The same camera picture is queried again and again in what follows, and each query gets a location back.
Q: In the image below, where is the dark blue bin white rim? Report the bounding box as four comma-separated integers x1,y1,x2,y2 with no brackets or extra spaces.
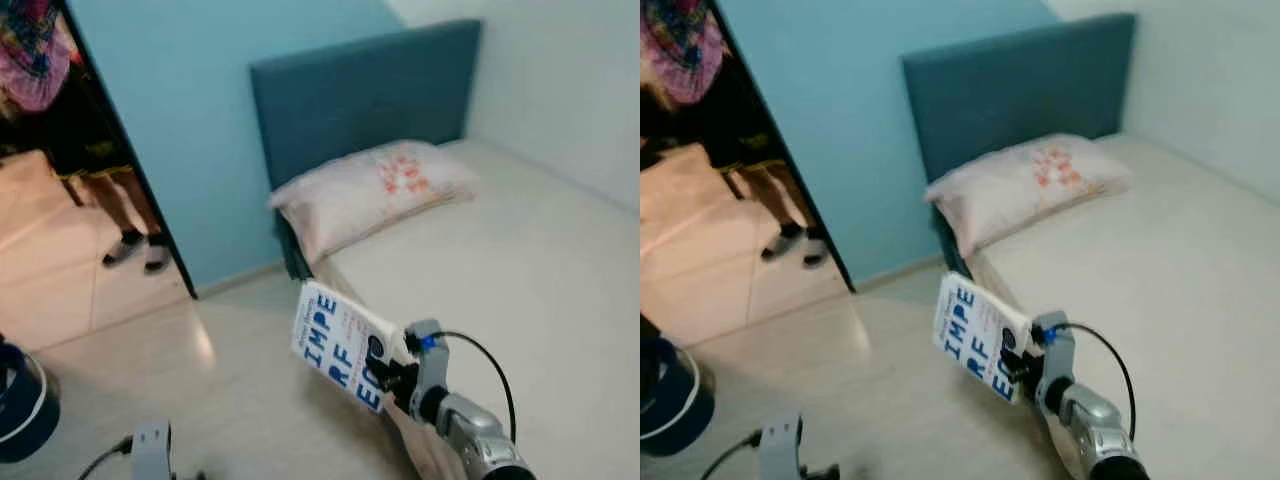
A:
640,314,717,460
0,334,62,464

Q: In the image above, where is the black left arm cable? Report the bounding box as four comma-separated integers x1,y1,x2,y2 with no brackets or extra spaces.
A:
77,436,137,480
699,429,767,480

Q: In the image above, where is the pink pillow with orange print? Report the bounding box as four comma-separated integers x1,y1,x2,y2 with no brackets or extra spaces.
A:
921,132,1134,260
267,139,482,267

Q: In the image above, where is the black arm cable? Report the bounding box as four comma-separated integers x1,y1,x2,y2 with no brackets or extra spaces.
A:
1054,321,1139,442
77,436,137,480
429,329,519,447
699,429,767,480

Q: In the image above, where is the person in pink patterned top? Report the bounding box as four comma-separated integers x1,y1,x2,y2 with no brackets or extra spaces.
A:
640,0,832,270
0,0,177,277

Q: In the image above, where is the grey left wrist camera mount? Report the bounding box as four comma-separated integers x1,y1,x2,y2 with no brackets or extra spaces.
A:
129,419,174,480
756,414,804,480

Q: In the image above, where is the teal upholstered headboard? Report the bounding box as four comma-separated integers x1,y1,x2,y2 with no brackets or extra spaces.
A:
249,19,484,201
901,11,1139,191

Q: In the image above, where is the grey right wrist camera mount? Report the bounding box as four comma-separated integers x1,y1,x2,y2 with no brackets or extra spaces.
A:
1029,309,1077,417
404,319,452,422

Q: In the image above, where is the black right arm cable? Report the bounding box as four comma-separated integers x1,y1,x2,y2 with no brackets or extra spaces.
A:
429,329,519,447
1054,321,1139,442

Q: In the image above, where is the black door frame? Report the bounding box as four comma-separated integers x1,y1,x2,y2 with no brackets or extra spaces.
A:
704,0,857,294
59,0,199,300

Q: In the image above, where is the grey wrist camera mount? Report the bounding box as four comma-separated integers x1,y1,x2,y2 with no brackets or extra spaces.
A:
404,319,452,422
129,419,174,480
756,414,804,480
1029,309,1077,417

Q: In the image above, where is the white book with blue letters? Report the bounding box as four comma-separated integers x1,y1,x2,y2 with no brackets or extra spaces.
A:
291,279,402,414
932,271,1037,407

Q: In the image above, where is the cream sheeted bed mattress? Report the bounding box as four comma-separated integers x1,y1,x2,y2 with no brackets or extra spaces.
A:
314,137,641,480
964,132,1280,480

